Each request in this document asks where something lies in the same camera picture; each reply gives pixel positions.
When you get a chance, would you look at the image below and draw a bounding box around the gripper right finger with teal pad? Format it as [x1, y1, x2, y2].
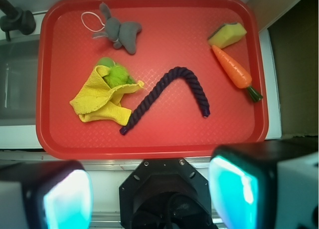
[208, 138, 319, 229]

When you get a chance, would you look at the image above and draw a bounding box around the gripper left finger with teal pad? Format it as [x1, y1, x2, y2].
[0, 161, 93, 229]

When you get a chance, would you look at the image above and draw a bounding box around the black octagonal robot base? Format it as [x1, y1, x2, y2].
[119, 158, 217, 229]

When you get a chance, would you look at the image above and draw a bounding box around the orange toy carrot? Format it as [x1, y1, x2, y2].
[211, 45, 263, 102]

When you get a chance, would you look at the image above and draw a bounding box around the yellow cloth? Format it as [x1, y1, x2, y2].
[69, 65, 144, 126]

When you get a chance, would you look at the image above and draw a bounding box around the green fuzzy toy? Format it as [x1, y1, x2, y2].
[96, 57, 136, 88]

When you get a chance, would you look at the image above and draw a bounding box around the red plastic tray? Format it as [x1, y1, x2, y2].
[36, 0, 269, 159]

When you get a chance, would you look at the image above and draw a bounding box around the metal sink basin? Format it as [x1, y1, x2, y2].
[0, 35, 39, 126]

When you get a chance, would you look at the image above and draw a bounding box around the yellow sponge with grey top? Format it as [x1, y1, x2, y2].
[207, 22, 247, 49]

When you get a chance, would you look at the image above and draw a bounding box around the grey plush toy with loop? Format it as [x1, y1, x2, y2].
[81, 2, 142, 55]

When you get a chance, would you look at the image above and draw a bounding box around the dark purple rope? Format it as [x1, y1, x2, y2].
[119, 66, 211, 136]

